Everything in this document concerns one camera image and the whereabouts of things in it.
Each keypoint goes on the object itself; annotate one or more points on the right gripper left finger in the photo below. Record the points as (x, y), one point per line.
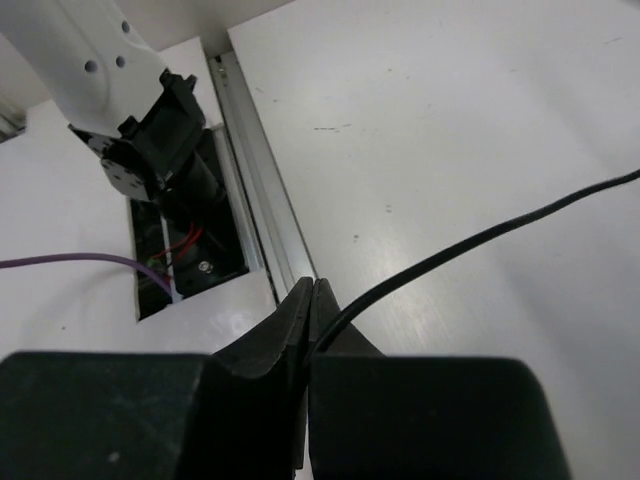
(234, 414)

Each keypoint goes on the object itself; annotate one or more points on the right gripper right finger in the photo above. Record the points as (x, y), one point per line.
(373, 416)

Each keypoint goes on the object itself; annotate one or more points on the front aluminium rail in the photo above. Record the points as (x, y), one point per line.
(270, 234)

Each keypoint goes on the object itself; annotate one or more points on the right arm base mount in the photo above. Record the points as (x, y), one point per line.
(194, 260)

